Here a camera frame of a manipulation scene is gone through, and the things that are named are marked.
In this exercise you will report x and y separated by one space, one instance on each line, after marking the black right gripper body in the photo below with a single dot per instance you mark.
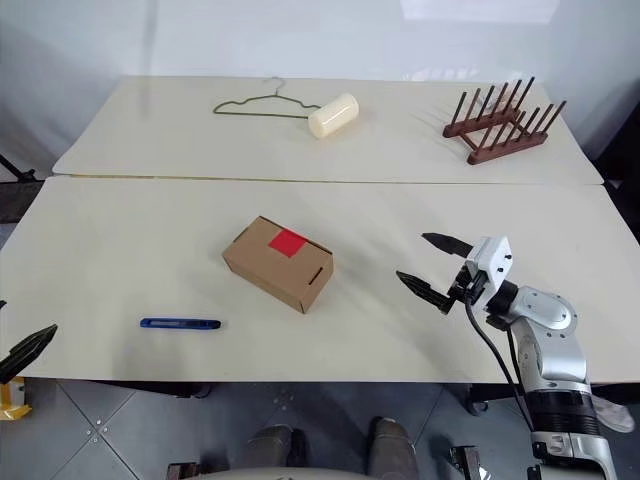
467 287

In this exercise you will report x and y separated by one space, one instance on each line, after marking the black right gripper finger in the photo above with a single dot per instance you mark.
447 243
425 289

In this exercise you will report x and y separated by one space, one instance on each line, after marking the cardboard box with red tape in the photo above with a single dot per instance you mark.
295 275

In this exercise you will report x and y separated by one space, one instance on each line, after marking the blue pen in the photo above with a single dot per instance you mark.
175 323

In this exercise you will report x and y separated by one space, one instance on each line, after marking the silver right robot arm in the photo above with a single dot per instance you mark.
550 310

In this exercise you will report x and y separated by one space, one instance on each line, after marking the yellow floor object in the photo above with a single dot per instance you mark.
12 400

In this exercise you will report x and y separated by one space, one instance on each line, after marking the brown wooden dish rack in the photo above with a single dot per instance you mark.
500 145

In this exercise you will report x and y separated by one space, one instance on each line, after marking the black tripod stand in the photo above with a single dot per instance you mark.
17 172

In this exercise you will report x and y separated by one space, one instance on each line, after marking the dark rounded shape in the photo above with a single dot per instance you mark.
392 445

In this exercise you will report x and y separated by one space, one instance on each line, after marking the cream plastic cylinder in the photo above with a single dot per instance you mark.
334 116

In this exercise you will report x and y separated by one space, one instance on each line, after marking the black metal floor block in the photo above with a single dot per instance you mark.
181 472
465 462

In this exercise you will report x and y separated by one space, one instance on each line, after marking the grey crumpled cloth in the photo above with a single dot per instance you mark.
612 412

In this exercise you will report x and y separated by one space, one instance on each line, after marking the dark background panel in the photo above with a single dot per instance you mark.
620 135

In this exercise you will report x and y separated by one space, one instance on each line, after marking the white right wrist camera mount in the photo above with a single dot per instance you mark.
492 260

